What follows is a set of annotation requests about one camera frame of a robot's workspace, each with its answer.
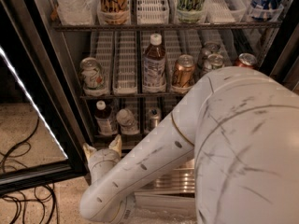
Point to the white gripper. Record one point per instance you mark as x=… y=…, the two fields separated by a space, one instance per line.
x=103 y=158

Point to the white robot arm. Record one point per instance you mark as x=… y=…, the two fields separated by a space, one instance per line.
x=241 y=130

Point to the glass fridge door left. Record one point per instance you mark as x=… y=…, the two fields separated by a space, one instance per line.
x=42 y=130

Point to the glass fridge door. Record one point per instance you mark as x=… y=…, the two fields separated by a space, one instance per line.
x=42 y=130
x=286 y=69

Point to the silver can bottom shelf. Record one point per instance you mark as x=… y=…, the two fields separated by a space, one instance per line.
x=154 y=117

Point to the tall tea bottle middle shelf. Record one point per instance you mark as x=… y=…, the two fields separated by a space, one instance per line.
x=154 y=61

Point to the gold can middle shelf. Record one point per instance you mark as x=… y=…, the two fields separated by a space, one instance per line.
x=182 y=78

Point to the clear water bottle top shelf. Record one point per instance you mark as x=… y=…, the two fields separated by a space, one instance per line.
x=76 y=12

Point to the glass fridge door right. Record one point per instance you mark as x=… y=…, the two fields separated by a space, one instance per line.
x=286 y=69

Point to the white green can left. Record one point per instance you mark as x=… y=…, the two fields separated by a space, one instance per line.
x=92 y=74

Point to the white green can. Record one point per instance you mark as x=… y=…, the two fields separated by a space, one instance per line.
x=92 y=74
x=212 y=62

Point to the clear plastic bin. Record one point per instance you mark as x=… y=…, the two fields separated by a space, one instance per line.
x=163 y=209

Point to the white green can middle front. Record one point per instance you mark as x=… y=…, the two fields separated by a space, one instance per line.
x=212 y=62

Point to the silver can middle rear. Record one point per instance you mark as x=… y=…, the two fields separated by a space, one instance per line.
x=208 y=48

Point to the gold lacroix can top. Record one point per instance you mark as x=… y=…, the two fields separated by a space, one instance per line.
x=115 y=12

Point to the red coca-cola can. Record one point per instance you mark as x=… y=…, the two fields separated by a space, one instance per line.
x=246 y=60

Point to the green lacroix can top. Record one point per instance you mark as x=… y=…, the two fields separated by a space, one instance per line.
x=190 y=11

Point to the blue white can top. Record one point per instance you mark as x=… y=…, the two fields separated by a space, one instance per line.
x=264 y=10

